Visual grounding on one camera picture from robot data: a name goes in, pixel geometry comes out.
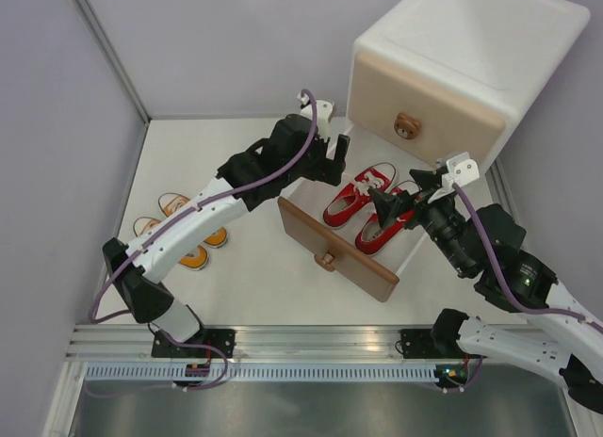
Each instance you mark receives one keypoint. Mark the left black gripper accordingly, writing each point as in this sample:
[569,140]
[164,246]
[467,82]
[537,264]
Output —
[329,171]

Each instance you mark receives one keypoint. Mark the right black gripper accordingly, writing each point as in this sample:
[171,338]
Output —
[387,206]

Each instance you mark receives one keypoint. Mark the red sneaker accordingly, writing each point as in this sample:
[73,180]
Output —
[372,238]
[354,195]

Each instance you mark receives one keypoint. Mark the brown drawer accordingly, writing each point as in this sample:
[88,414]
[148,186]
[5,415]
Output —
[301,213]

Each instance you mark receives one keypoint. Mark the brown drawer knob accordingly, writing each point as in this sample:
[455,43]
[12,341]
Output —
[325,261]

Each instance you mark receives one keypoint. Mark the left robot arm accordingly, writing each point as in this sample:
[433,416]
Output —
[295,149]

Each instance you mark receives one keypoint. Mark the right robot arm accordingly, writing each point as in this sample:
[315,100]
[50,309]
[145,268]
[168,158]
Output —
[484,244]

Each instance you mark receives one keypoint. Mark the white shoe cabinet body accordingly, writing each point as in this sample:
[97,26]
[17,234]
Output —
[500,53]

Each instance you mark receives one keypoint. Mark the bear head drawer knob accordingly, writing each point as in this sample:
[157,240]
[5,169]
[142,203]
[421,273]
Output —
[406,126]

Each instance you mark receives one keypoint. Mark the rear orange sneaker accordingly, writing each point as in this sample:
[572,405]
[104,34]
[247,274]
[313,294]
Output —
[169,203]

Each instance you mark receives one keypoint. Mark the orange sneaker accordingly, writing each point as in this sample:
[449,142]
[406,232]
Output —
[169,203]
[196,259]

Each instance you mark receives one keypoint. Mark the front orange sneaker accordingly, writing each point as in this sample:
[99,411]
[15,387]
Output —
[196,259]

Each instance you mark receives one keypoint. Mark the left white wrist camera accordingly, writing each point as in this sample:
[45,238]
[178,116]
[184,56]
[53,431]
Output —
[325,113]

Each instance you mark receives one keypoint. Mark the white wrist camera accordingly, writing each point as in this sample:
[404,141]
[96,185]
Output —
[325,113]
[458,170]

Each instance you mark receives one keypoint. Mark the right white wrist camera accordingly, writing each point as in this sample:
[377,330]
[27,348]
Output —
[458,170]

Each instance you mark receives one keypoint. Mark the right aluminium frame rail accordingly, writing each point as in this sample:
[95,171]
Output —
[501,192]

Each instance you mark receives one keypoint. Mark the white slotted cable duct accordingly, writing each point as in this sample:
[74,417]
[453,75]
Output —
[263,372]

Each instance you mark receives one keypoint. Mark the aluminium corner frame post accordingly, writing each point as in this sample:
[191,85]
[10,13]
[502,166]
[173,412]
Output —
[106,47]

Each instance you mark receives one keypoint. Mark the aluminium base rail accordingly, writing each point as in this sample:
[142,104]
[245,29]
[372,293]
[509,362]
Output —
[253,344]

